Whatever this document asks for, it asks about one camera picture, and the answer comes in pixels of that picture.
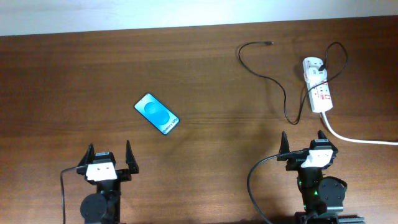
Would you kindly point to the white power strip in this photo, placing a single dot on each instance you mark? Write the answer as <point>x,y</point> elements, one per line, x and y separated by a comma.
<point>319,94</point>

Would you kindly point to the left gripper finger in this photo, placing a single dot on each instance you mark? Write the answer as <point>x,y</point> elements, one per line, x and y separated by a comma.
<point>88,157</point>
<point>130,159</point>

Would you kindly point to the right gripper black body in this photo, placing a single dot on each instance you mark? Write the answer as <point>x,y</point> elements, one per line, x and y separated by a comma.
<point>292,165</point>

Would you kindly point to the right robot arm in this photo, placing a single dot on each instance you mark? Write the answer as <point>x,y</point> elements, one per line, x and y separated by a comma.
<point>322,196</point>

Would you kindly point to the white charger adapter plug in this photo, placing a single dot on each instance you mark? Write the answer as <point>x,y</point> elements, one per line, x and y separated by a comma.
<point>312,75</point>

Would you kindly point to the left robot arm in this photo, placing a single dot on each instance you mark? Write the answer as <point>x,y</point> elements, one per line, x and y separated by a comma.
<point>103,206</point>

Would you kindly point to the blue Galaxy smartphone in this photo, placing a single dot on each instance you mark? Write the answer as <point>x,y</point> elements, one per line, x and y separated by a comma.
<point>157,114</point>

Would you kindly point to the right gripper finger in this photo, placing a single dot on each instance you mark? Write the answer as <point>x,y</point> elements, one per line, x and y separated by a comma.
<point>284,144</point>
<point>321,135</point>

